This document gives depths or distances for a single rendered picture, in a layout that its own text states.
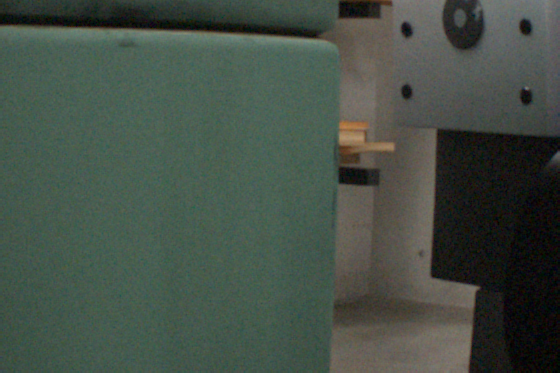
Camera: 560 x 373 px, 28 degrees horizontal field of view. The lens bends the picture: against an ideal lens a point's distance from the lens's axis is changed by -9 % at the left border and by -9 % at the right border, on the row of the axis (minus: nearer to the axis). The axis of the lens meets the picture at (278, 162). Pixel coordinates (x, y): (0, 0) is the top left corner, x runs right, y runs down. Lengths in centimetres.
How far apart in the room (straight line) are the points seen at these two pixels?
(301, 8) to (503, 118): 37
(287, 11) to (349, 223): 389
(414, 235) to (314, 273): 386
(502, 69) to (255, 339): 39
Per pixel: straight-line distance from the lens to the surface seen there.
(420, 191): 408
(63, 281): 20
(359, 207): 415
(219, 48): 22
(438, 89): 64
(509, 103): 59
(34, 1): 19
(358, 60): 412
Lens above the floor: 70
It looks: 3 degrees down
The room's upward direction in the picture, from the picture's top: 1 degrees clockwise
